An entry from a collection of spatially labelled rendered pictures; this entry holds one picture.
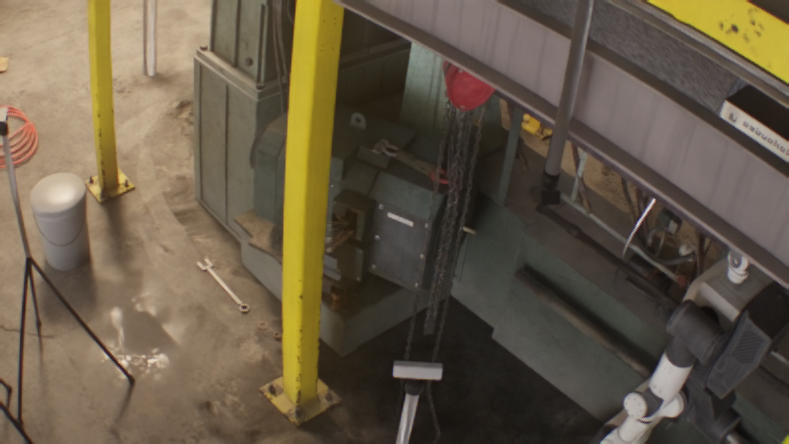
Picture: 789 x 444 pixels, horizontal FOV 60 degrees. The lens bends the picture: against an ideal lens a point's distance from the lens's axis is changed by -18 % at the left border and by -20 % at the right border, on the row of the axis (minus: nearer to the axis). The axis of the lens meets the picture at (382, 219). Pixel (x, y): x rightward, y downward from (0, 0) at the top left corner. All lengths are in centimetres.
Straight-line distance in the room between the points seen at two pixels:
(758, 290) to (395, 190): 147
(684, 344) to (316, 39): 124
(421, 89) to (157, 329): 150
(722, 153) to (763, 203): 13
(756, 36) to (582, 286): 191
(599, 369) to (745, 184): 183
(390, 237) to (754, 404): 155
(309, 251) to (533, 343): 116
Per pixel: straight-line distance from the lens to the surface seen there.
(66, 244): 372
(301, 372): 303
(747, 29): 137
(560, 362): 335
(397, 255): 299
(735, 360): 200
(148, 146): 460
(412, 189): 288
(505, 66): 179
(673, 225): 284
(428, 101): 345
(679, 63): 263
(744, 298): 198
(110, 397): 327
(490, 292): 353
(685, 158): 157
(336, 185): 297
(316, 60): 224
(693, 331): 183
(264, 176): 316
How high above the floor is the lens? 252
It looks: 38 degrees down
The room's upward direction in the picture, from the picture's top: 7 degrees clockwise
